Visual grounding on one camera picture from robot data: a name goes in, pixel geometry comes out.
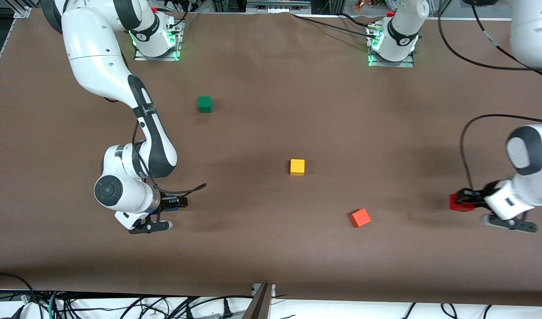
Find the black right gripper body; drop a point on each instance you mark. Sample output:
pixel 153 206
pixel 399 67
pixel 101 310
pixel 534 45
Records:
pixel 166 201

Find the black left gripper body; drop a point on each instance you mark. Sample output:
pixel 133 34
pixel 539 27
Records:
pixel 476 195

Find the red cube block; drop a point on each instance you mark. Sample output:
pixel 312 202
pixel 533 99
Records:
pixel 456 205

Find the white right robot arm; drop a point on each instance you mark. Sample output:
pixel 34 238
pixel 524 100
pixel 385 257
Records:
pixel 98 57

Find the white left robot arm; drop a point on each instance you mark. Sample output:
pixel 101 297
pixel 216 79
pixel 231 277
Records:
pixel 532 186

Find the brown table cover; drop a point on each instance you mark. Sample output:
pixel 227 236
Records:
pixel 253 243

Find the green cube block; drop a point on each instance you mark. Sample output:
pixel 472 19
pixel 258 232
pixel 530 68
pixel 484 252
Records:
pixel 204 104

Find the orange cube block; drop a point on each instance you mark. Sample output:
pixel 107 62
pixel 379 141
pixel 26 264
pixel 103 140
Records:
pixel 360 218

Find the black power plug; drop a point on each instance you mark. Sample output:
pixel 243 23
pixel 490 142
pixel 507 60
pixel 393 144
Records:
pixel 227 309

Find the yellow cube block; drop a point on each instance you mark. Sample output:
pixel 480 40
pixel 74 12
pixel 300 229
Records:
pixel 297 167

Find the metal frame post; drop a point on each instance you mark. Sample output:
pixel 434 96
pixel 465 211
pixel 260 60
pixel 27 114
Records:
pixel 260 303

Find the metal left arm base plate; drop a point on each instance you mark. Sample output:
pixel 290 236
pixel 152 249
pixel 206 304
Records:
pixel 390 64

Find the aluminium frame rail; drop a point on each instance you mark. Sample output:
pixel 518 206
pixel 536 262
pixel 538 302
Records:
pixel 277 5

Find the metal corner bracket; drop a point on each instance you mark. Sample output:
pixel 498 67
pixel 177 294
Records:
pixel 22 12

